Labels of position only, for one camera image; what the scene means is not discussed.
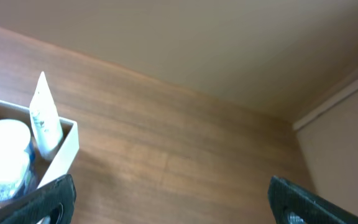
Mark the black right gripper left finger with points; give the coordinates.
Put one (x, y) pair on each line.
(55, 200)

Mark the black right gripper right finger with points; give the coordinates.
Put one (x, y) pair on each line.
(291, 203)

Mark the cotton swab tub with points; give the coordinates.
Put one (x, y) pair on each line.
(15, 137)

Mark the white bamboo print tube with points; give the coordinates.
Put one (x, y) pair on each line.
(45, 122)

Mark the clear bottle with cap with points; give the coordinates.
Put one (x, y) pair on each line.
(17, 176)

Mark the white cardboard box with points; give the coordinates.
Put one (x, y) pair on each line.
(47, 171)

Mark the white baseboard strip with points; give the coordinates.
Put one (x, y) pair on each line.
(326, 105)

